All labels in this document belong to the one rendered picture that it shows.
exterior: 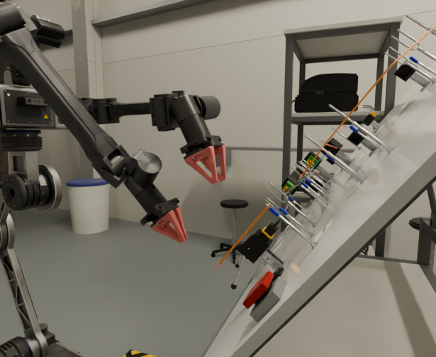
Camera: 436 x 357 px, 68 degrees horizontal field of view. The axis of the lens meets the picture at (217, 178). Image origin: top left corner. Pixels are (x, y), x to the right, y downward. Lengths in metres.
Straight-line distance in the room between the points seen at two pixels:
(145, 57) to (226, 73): 1.36
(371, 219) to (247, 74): 3.73
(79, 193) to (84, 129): 3.95
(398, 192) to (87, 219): 4.56
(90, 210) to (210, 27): 2.89
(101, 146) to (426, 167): 0.64
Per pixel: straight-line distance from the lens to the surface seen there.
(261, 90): 3.98
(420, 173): 0.42
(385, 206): 0.42
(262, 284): 0.51
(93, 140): 0.80
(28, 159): 1.42
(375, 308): 1.22
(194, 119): 0.72
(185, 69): 4.57
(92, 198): 4.74
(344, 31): 1.71
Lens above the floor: 1.35
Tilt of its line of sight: 8 degrees down
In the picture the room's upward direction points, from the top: straight up
